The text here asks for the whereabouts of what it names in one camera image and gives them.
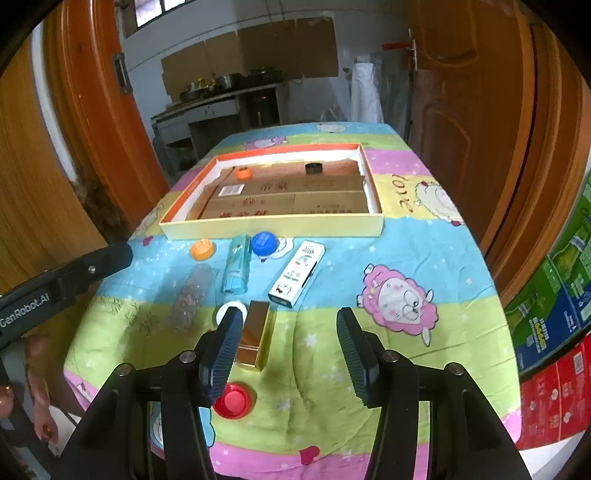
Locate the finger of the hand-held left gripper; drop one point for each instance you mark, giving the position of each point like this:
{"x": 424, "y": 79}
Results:
{"x": 104, "y": 263}

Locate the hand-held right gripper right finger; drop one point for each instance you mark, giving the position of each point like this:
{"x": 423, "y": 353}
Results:
{"x": 356, "y": 357}

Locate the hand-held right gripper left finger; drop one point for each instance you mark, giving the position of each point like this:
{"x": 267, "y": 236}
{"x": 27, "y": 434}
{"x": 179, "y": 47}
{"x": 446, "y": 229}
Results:
{"x": 225, "y": 353}

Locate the gold rectangular box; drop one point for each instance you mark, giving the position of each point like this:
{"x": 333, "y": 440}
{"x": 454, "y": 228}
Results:
{"x": 256, "y": 334}

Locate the white bottle cap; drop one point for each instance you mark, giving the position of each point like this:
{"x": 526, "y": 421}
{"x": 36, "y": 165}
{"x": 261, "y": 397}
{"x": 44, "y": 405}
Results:
{"x": 222, "y": 310}

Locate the red bottle cap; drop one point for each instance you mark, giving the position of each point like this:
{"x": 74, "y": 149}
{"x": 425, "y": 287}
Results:
{"x": 233, "y": 400}

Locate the clear floral tube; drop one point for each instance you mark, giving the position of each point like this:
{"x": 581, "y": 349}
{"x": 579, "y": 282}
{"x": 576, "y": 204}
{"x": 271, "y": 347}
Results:
{"x": 191, "y": 295}

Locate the plain orange bottle cap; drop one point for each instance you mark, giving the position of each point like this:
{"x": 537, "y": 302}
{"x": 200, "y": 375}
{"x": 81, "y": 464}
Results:
{"x": 202, "y": 249}

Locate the white box with cartoon print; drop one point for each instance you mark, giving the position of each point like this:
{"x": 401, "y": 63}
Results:
{"x": 298, "y": 273}

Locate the orange-rimmed shallow box tray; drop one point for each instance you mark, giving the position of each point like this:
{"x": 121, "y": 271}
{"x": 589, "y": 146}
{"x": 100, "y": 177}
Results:
{"x": 277, "y": 228}

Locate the person's left hand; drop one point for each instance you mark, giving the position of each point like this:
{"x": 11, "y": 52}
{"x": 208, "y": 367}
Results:
{"x": 39, "y": 392}

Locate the blue bottle cap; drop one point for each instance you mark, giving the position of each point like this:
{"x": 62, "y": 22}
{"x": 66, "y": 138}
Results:
{"x": 263, "y": 243}

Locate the cartoon sheep printed tablecloth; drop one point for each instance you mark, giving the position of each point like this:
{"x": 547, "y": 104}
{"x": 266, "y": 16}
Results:
{"x": 415, "y": 240}

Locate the orange wooden door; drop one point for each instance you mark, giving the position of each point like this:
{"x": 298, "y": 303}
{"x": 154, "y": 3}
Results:
{"x": 92, "y": 115}

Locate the printed cardboard tray liner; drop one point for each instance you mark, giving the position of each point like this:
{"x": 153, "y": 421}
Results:
{"x": 314, "y": 203}

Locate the orange cap with black mark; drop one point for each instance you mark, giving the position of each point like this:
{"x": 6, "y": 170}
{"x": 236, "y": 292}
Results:
{"x": 243, "y": 174}

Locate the grey kitchen counter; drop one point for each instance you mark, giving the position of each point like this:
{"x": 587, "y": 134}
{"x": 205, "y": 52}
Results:
{"x": 203, "y": 113}

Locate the black bottle cap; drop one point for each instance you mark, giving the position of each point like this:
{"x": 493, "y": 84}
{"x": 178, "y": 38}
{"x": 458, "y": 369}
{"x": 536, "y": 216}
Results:
{"x": 314, "y": 169}

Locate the red printed carton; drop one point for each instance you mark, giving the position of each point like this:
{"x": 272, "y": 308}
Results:
{"x": 558, "y": 397}

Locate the green printed carton stack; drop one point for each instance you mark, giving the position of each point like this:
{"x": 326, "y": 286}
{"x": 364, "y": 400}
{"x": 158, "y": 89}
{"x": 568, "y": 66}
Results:
{"x": 554, "y": 286}

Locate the metal cooking pot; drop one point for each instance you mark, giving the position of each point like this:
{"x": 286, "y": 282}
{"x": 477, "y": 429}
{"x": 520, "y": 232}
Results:
{"x": 225, "y": 81}

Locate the clear plastic bag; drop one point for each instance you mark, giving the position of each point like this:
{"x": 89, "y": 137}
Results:
{"x": 331, "y": 121}

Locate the black stove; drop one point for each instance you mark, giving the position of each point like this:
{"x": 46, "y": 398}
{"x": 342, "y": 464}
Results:
{"x": 262, "y": 74}

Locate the carved brown wooden door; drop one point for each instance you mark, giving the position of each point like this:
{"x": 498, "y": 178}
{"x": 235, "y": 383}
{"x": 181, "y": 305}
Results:
{"x": 461, "y": 115}

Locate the white plastic sack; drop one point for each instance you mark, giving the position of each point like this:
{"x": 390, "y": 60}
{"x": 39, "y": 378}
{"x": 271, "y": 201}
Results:
{"x": 367, "y": 92}

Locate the clear plastic sheet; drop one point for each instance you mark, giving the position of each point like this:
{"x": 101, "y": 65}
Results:
{"x": 395, "y": 92}

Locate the window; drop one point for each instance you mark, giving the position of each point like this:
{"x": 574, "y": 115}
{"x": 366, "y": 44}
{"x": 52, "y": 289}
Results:
{"x": 184, "y": 7}

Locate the cardboard sheets on wall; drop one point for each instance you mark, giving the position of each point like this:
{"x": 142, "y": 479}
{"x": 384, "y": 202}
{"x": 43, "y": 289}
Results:
{"x": 277, "y": 50}

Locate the orange wooden door frame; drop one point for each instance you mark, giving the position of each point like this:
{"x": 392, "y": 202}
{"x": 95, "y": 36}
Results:
{"x": 549, "y": 161}

